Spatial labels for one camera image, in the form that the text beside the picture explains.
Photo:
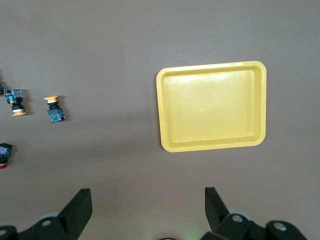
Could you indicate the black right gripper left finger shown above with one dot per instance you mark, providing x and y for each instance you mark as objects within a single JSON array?
[{"x": 75, "y": 215}]

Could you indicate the yellow plastic tray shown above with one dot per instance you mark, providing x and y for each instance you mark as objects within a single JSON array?
[{"x": 210, "y": 107}]

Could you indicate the yellow mushroom push button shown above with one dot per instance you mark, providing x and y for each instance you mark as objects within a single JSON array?
[
  {"x": 55, "y": 115},
  {"x": 13, "y": 96}
]

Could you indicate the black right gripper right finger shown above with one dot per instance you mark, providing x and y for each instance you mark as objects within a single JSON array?
[{"x": 217, "y": 215}]

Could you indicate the red mushroom push button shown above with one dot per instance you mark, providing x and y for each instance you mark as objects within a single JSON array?
[
  {"x": 1, "y": 89},
  {"x": 4, "y": 150}
]

